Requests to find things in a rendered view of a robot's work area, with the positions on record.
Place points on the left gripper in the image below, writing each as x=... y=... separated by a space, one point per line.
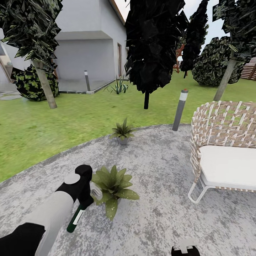
x=85 y=198

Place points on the tree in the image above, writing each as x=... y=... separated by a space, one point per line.
x=183 y=39
x=195 y=36
x=153 y=28
x=30 y=26
x=240 y=20

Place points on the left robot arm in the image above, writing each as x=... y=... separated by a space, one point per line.
x=36 y=234

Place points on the insectifuge atomizer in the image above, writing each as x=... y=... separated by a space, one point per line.
x=76 y=218

